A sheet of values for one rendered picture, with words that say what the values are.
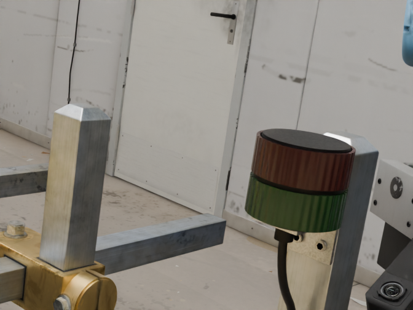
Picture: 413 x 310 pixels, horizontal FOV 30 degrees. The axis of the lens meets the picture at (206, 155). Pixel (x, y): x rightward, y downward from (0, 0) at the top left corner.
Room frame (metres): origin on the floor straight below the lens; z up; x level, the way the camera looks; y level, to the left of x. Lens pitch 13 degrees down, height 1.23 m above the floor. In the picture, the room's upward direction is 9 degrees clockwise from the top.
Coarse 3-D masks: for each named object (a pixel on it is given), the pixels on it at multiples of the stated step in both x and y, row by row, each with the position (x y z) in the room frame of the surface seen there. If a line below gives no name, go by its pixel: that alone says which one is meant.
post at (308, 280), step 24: (360, 144) 0.48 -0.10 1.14; (360, 168) 0.48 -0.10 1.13; (360, 192) 0.48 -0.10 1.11; (360, 216) 0.49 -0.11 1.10; (336, 240) 0.47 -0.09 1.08; (360, 240) 0.49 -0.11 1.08; (288, 264) 0.49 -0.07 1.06; (312, 264) 0.48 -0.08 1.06; (336, 264) 0.47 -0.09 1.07; (312, 288) 0.48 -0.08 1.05; (336, 288) 0.48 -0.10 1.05
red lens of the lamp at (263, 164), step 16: (256, 144) 0.45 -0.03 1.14; (272, 144) 0.43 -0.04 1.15; (256, 160) 0.45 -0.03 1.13; (272, 160) 0.43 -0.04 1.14; (288, 160) 0.43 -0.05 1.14; (304, 160) 0.43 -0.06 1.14; (320, 160) 0.43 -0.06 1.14; (336, 160) 0.43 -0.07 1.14; (352, 160) 0.44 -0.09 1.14; (272, 176) 0.43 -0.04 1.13; (288, 176) 0.43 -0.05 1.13; (304, 176) 0.43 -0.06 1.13; (320, 176) 0.43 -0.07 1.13; (336, 176) 0.43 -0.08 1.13
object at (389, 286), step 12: (408, 252) 0.76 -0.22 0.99; (396, 264) 0.74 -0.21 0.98; (408, 264) 0.74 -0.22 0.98; (384, 276) 0.73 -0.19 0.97; (396, 276) 0.73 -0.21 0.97; (408, 276) 0.73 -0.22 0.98; (372, 288) 0.72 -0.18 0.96; (384, 288) 0.71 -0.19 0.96; (396, 288) 0.71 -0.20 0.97; (408, 288) 0.71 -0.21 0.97; (372, 300) 0.71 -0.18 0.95; (384, 300) 0.70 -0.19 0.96; (396, 300) 0.70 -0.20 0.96; (408, 300) 0.70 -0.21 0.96
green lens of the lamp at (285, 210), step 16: (256, 192) 0.44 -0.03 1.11; (272, 192) 0.43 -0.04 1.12; (288, 192) 0.43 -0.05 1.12; (256, 208) 0.44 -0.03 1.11; (272, 208) 0.43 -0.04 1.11; (288, 208) 0.43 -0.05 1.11; (304, 208) 0.43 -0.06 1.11; (320, 208) 0.43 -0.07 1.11; (336, 208) 0.43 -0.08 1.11; (272, 224) 0.43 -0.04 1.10; (288, 224) 0.43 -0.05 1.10; (304, 224) 0.43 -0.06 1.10; (320, 224) 0.43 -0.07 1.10; (336, 224) 0.44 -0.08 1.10
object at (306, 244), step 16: (288, 144) 0.43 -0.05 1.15; (304, 144) 0.44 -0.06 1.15; (320, 144) 0.44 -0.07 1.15; (336, 144) 0.45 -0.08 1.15; (256, 176) 0.45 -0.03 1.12; (304, 192) 0.43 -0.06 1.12; (320, 192) 0.43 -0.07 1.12; (336, 192) 0.44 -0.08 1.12; (288, 240) 0.45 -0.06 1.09; (304, 240) 0.48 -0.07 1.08; (320, 240) 0.47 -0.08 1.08; (320, 256) 0.47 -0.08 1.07; (288, 288) 0.46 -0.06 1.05; (288, 304) 0.46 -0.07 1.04
